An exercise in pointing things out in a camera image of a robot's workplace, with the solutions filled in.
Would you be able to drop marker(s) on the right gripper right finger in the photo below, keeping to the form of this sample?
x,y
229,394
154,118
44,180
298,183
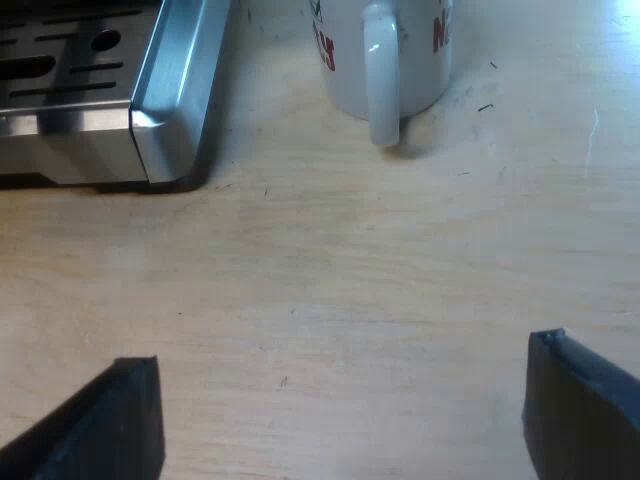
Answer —
x,y
585,410

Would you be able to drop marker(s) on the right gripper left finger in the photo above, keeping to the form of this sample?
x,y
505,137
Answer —
x,y
105,430

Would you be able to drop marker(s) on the steel espresso machine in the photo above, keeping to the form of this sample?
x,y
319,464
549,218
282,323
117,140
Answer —
x,y
95,95

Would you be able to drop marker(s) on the white mug with red and black print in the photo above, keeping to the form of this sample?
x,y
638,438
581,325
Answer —
x,y
385,55

